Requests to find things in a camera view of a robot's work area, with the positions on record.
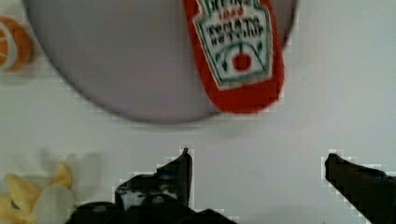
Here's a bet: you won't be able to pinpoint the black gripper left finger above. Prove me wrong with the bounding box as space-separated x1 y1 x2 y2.
114 147 192 210

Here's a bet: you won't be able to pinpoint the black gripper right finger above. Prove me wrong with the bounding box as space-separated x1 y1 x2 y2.
324 153 396 224

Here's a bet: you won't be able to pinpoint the red ketchup bottle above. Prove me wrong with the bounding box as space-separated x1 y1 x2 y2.
183 0 284 114

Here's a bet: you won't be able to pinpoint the grey round plate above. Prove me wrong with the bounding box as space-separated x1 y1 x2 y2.
21 0 299 123

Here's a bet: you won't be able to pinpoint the peeled banana toy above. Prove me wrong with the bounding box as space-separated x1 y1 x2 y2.
0 162 77 224

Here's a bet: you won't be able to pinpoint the orange slice toy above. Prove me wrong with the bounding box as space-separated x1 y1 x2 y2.
0 16 35 72

